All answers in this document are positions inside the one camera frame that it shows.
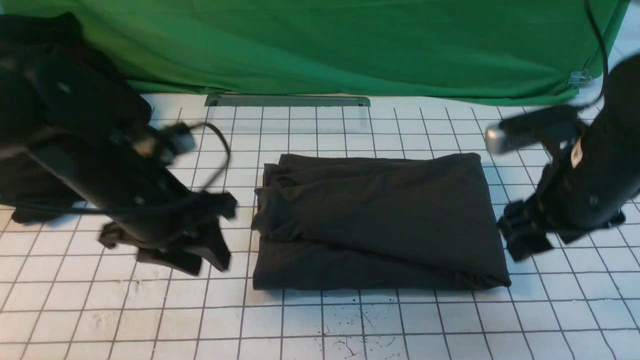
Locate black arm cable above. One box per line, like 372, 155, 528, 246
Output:
0, 122, 232, 217
582, 0, 611, 108

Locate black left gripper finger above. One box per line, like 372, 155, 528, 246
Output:
190, 219, 232, 272
135, 248, 202, 277

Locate green backdrop cloth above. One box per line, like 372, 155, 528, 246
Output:
1, 0, 602, 105

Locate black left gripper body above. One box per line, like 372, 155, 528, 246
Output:
97, 169, 238, 251

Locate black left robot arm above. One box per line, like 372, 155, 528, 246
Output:
1, 39, 238, 276

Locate gray long-sleeved shirt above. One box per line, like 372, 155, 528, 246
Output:
251, 153, 511, 292

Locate black cloth pile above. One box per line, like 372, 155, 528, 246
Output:
1, 13, 152, 224

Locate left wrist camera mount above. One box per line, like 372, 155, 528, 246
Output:
130, 122, 195, 166

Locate gray metal bar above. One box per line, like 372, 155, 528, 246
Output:
205, 93, 371, 108

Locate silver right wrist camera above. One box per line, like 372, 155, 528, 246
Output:
485, 104, 588, 157

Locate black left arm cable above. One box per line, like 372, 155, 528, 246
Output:
0, 122, 232, 217

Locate blue binder clip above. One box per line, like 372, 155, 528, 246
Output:
567, 69, 593, 89

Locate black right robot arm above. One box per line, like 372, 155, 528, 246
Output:
485, 55, 640, 262

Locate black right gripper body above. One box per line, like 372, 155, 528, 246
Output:
496, 161, 627, 262

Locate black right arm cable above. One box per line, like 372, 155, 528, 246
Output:
582, 0, 611, 108

